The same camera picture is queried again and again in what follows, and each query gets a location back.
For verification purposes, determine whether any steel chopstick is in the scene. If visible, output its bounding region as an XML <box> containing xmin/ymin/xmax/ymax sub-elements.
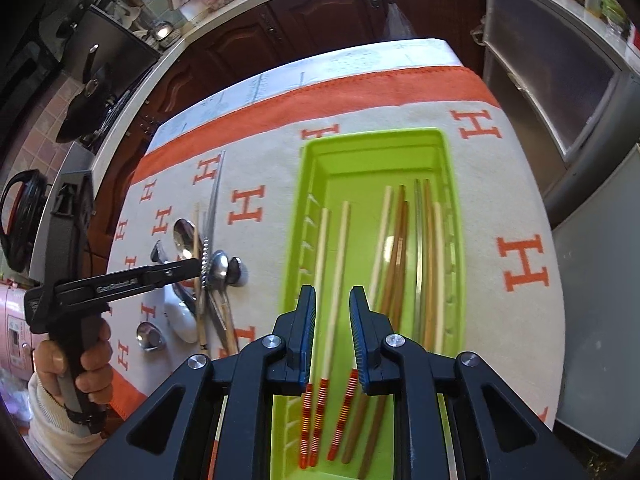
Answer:
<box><xmin>199</xmin><ymin>148</ymin><xmax>228</xmax><ymax>291</ymax></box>

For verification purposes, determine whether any small steel spoon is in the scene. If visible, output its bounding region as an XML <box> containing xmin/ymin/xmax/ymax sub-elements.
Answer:
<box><xmin>136</xmin><ymin>322</ymin><xmax>166</xmax><ymax>352</ymax></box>

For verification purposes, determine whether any grey cabinet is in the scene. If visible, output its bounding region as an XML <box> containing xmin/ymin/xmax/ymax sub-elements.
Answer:
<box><xmin>484</xmin><ymin>0</ymin><xmax>639</xmax><ymax>224</ymax></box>

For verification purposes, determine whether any white ceramic soup spoon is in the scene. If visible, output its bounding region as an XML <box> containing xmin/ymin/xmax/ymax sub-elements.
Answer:
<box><xmin>165</xmin><ymin>301</ymin><xmax>198</xmax><ymax>344</ymax></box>

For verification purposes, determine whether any black wok on stove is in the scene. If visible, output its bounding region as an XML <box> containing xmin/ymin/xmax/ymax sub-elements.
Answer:
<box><xmin>55</xmin><ymin>44</ymin><xmax>113</xmax><ymax>144</ymax></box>

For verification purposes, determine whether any orange beige H-pattern cloth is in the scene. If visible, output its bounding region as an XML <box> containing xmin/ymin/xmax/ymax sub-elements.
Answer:
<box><xmin>105</xmin><ymin>65</ymin><xmax>566</xmax><ymax>480</ymax></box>

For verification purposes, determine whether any grey refrigerator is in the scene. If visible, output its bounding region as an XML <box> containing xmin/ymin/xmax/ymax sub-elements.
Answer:
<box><xmin>553</xmin><ymin>148</ymin><xmax>640</xmax><ymax>456</ymax></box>

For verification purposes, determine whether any long steel spoon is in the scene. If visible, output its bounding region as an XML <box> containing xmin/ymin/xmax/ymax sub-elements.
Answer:
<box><xmin>227</xmin><ymin>257</ymin><xmax>248</xmax><ymax>287</ymax></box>

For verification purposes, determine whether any green plastic utensil tray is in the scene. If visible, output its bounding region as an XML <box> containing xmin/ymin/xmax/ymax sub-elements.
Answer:
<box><xmin>271</xmin><ymin>128</ymin><xmax>465</xmax><ymax>479</ymax></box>

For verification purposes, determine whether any steel fork white handle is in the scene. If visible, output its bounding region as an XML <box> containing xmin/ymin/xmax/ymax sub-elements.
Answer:
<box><xmin>150</xmin><ymin>240</ymin><xmax>171</xmax><ymax>264</ymax></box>

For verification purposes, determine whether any white red-striped chopstick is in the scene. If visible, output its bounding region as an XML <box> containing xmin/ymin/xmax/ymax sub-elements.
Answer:
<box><xmin>309</xmin><ymin>200</ymin><xmax>350</xmax><ymax>467</ymax></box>
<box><xmin>298</xmin><ymin>208</ymin><xmax>330</xmax><ymax>469</ymax></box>

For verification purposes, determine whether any bamboo chopstick red end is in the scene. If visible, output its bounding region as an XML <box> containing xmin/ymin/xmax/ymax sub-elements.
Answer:
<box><xmin>326</xmin><ymin>185</ymin><xmax>393</xmax><ymax>460</ymax></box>

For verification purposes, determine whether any wooden-handled steel spoon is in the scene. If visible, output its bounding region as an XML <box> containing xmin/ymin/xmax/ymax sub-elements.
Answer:
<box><xmin>172</xmin><ymin>218</ymin><xmax>198</xmax><ymax>259</ymax></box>

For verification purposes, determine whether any person's left hand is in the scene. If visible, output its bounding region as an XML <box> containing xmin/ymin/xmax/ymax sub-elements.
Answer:
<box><xmin>35</xmin><ymin>320</ymin><xmax>113</xmax><ymax>405</ymax></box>

